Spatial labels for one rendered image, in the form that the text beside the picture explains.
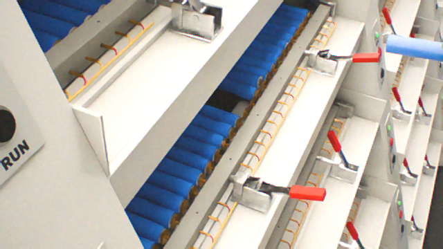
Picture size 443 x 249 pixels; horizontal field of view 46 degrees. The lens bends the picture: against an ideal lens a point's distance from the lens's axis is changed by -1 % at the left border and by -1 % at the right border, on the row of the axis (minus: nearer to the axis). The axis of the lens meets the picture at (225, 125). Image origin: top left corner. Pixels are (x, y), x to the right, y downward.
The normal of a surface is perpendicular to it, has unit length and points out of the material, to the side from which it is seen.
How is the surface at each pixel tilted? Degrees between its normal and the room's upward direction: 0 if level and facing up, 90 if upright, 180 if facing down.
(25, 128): 90
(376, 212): 21
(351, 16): 90
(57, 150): 90
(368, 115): 90
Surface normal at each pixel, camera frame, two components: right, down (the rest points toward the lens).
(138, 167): 0.91, 0.31
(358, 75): -0.40, 0.59
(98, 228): 0.88, 0.03
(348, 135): 0.06, -0.74
